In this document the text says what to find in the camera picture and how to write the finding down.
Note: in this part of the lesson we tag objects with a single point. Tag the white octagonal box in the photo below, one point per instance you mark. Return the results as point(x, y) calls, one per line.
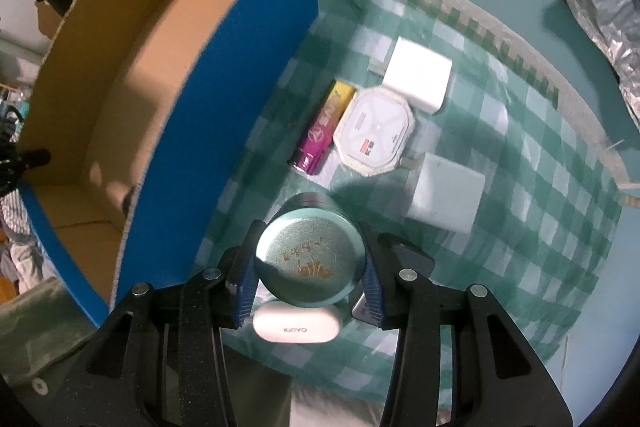
point(375, 127)

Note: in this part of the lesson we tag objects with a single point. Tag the green checked tablecloth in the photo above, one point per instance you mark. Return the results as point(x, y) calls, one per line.
point(525, 167)

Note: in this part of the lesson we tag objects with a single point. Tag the white charger adapter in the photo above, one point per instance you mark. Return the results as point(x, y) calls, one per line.
point(446, 194)
point(419, 74)

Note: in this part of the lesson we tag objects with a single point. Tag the black dark object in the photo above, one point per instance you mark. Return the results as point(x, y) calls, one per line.
point(15, 162)

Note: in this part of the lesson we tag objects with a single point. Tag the white oval case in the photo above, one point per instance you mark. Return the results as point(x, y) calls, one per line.
point(295, 321)

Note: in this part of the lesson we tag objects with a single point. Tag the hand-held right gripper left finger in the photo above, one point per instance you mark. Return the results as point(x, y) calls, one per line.
point(246, 292)

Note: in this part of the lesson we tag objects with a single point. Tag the gold and purple lighter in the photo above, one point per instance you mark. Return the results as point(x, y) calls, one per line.
point(324, 127)

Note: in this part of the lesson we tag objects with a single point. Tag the teal round tin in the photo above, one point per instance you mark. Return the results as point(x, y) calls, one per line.
point(307, 257)

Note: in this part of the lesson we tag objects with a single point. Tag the grey rectangular block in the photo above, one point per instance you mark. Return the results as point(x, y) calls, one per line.
point(361, 308)

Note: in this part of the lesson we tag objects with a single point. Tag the blue cardboard box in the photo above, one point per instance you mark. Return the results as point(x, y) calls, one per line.
point(240, 82)

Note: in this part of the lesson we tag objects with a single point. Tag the olive green cloth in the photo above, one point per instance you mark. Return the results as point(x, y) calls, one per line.
point(40, 337)

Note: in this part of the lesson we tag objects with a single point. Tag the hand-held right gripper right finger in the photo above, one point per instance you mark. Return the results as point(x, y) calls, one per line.
point(372, 297)

